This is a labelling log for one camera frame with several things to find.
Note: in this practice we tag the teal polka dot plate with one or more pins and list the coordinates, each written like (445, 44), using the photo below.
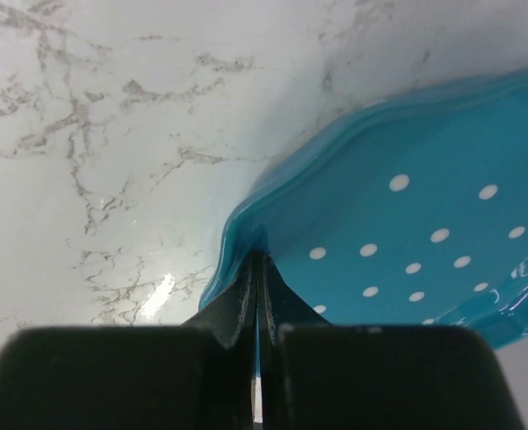
(413, 210)

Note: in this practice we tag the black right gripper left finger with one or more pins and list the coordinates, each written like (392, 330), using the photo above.
(197, 375)

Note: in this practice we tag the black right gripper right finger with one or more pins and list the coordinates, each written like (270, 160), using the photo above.
(318, 375)

